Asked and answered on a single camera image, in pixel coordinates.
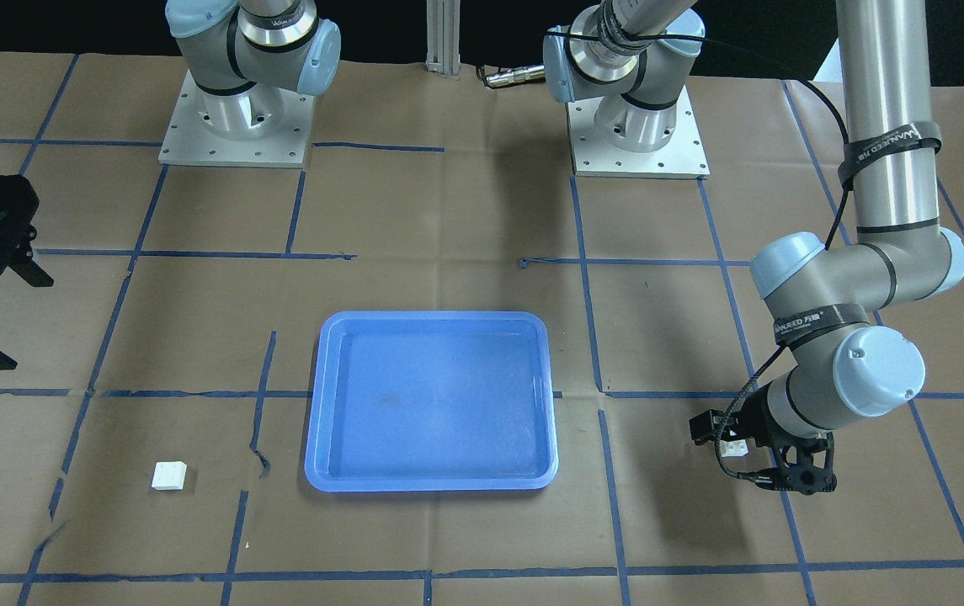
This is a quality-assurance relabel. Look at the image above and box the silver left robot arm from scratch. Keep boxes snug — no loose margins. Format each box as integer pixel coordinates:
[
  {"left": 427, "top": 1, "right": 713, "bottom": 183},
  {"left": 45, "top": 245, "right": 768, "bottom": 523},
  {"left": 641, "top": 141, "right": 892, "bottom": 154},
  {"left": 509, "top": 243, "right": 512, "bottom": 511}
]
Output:
[{"left": 543, "top": 1, "right": 964, "bottom": 495}]

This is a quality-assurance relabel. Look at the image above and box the silver cable connector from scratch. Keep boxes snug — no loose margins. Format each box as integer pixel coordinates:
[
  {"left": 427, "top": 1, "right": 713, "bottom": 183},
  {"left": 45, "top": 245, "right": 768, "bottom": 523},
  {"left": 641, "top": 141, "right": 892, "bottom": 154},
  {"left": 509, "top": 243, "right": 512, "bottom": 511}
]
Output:
[{"left": 475, "top": 64, "right": 546, "bottom": 91}]

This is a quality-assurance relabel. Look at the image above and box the blue plastic tray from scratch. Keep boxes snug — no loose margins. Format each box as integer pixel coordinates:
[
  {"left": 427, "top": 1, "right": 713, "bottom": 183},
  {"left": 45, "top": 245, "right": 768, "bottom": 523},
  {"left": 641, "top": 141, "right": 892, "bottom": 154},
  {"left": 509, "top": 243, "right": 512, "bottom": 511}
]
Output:
[{"left": 303, "top": 311, "right": 559, "bottom": 492}]

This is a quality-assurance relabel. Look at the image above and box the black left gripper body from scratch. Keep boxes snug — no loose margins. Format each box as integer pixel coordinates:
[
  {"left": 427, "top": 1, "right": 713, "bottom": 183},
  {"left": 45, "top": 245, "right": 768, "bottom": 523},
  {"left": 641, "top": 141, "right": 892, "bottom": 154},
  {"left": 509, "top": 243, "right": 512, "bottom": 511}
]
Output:
[{"left": 738, "top": 396, "right": 837, "bottom": 495}]

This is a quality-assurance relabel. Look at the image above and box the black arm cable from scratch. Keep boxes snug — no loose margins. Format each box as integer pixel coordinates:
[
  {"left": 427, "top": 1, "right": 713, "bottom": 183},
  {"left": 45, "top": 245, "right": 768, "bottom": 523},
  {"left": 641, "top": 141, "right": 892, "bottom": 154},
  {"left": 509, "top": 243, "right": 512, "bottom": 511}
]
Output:
[{"left": 543, "top": 30, "right": 853, "bottom": 489}]

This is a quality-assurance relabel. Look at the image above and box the aluminium frame post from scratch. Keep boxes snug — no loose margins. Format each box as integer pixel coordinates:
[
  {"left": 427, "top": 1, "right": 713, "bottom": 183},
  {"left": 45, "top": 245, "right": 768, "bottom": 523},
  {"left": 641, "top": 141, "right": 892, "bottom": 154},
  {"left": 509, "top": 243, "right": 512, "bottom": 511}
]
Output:
[{"left": 424, "top": 0, "right": 461, "bottom": 80}]

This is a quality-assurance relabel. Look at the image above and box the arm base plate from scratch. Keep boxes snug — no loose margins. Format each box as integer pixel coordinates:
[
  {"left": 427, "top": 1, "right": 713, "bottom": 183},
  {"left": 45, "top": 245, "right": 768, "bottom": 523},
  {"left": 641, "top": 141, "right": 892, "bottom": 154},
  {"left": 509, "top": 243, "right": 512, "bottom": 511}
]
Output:
[
  {"left": 566, "top": 88, "right": 711, "bottom": 179},
  {"left": 158, "top": 73, "right": 317, "bottom": 169}
]

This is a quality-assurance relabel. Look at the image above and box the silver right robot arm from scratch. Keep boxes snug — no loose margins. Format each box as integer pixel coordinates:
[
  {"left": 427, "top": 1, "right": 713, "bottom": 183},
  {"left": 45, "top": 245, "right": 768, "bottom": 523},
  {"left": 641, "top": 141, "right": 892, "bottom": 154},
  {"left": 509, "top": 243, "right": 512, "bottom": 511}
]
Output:
[{"left": 0, "top": 1, "right": 342, "bottom": 369}]

